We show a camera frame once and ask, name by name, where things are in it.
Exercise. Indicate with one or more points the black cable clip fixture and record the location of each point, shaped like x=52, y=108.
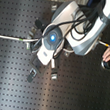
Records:
x=39, y=25

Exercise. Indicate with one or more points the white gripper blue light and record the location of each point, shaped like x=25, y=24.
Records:
x=52, y=37

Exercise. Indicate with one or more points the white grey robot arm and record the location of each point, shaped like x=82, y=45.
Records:
x=80, y=27

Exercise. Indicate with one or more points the black round knob device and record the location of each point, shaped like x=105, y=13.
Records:
x=105, y=65

